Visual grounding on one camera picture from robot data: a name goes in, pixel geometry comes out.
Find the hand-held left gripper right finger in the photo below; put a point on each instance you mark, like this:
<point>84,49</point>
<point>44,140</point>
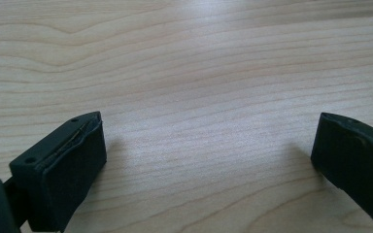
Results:
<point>356,158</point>

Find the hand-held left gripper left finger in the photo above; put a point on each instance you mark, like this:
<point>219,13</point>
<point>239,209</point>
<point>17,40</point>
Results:
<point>61,174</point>

